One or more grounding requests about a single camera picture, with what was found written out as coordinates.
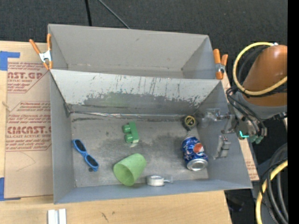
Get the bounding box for blue soda can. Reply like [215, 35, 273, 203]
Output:
[181, 136, 209, 172]

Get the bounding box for brown cardboard board, red print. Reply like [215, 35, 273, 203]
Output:
[0, 40, 260, 200]

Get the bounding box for green toy block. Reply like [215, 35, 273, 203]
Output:
[121, 121, 140, 144]

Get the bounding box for green plastic cup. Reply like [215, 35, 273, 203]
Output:
[113, 153, 148, 187]

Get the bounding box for yellow and black tape measure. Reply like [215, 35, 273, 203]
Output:
[182, 115, 199, 137]

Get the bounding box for grey metal bin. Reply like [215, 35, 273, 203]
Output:
[47, 24, 254, 205]

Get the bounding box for blue sunglasses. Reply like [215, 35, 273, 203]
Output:
[71, 139, 100, 172]

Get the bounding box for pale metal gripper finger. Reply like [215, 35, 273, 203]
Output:
[213, 135, 232, 160]
[201, 108, 231, 128]

